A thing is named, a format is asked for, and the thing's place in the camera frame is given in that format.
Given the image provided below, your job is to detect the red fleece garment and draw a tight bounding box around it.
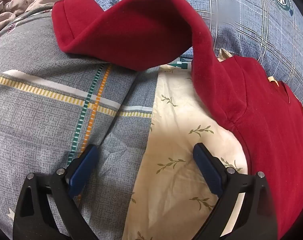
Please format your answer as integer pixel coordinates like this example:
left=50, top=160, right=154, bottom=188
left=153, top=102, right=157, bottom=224
left=51, top=0, right=303, bottom=240

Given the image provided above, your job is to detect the blue plaid quilt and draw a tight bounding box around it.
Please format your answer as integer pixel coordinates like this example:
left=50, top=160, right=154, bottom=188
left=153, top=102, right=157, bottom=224
left=81, top=0, right=303, bottom=110

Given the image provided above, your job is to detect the beige crumpled cloth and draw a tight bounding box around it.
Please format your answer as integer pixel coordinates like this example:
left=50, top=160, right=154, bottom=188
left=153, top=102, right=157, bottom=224
left=0, top=0, right=57, bottom=39

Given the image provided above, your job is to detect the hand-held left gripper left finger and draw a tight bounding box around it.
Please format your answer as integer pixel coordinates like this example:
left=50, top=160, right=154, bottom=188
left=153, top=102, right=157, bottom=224
left=13, top=144, right=99, bottom=240

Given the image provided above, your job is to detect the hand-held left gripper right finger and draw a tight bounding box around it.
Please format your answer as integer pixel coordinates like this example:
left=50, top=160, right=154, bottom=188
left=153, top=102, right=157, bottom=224
left=193, top=142, right=278, bottom=240

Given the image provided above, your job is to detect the grey plaid bed sheet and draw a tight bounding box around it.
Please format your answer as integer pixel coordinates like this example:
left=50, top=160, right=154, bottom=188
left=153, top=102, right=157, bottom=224
left=0, top=0, right=192, bottom=240

